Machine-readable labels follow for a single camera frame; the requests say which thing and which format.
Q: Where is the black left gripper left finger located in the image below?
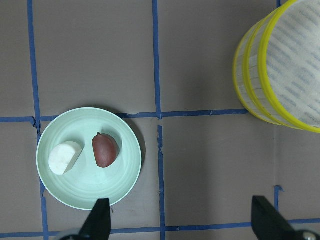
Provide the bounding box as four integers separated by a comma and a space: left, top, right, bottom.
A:
78, 198, 111, 240

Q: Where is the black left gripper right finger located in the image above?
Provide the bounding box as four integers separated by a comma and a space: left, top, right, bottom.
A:
251, 195, 301, 240

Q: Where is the white steamed bun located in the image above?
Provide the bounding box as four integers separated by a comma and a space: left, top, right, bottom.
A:
48, 141, 83, 176

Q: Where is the brown steamed bun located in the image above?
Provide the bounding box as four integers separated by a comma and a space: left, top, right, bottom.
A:
92, 132, 119, 168

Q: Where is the yellow steamer layer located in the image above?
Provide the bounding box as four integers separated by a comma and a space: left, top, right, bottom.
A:
242, 0, 320, 133
232, 23, 279, 125

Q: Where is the light green plate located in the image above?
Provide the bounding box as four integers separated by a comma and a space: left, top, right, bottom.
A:
36, 107, 142, 211

